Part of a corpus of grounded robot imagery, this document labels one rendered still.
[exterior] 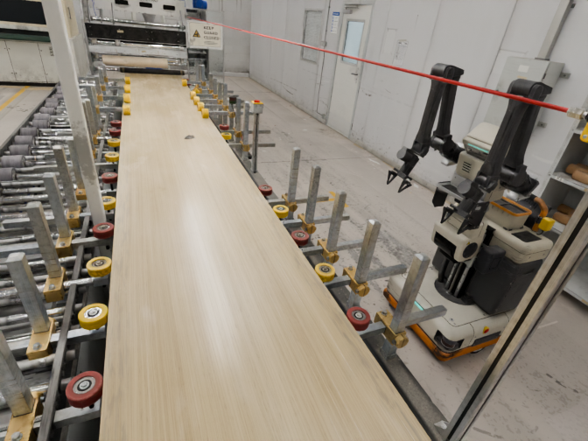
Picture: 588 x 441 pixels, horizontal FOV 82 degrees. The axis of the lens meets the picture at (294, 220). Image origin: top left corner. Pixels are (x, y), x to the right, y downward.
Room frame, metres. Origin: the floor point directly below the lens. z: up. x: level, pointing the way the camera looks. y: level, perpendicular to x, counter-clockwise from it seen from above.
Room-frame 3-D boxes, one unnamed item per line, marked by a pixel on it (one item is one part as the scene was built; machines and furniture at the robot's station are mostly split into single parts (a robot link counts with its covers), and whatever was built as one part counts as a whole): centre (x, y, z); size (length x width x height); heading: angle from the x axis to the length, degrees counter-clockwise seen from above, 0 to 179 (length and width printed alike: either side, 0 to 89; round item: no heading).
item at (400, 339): (0.88, -0.39, 0.81); 0.14 x 0.06 x 0.05; 26
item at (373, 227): (1.08, -0.29, 0.89); 0.04 x 0.04 x 0.48; 26
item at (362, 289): (1.10, -0.28, 0.82); 0.14 x 0.06 x 0.05; 26
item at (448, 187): (1.68, -0.88, 0.99); 0.28 x 0.16 x 0.22; 26
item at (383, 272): (1.14, -0.32, 0.82); 0.43 x 0.03 x 0.04; 116
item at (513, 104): (1.41, -0.81, 1.40); 0.11 x 0.06 x 0.43; 26
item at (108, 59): (5.00, 2.19, 1.05); 1.43 x 0.12 x 0.12; 116
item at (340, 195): (1.31, -0.19, 0.89); 0.04 x 0.04 x 0.48; 26
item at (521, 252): (1.84, -1.22, 0.59); 0.55 x 0.34 x 0.83; 26
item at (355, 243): (1.37, -0.21, 0.80); 0.43 x 0.03 x 0.04; 116
